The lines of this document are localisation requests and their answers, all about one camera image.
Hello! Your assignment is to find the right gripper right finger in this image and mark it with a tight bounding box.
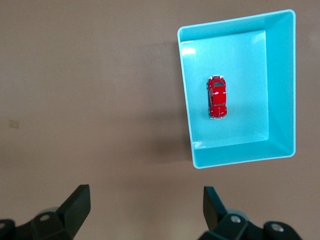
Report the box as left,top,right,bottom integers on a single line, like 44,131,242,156
198,186,305,240

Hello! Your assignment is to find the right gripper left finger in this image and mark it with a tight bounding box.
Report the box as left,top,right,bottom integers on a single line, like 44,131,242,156
0,184,91,240

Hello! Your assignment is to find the red beetle toy car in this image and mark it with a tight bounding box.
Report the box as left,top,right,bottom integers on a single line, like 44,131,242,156
206,74,229,121

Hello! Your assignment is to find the blue plastic box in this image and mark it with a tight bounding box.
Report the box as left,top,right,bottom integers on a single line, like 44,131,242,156
176,9,297,170

